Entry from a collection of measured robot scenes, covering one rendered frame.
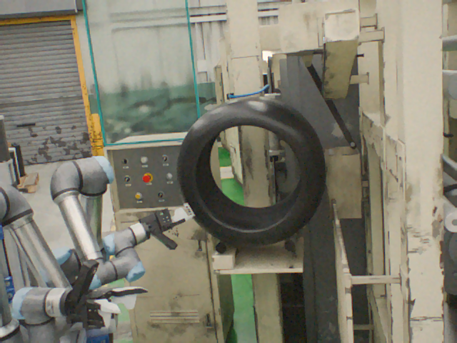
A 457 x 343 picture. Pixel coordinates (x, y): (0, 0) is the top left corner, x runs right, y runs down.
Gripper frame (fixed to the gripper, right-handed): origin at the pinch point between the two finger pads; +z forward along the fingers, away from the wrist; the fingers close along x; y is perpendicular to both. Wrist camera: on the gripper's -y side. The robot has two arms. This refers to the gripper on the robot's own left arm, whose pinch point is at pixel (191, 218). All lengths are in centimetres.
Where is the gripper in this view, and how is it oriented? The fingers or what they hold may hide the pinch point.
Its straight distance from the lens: 193.9
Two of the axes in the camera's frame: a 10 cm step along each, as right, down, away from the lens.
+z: 8.3, -3.1, 4.6
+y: -3.7, -9.3, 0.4
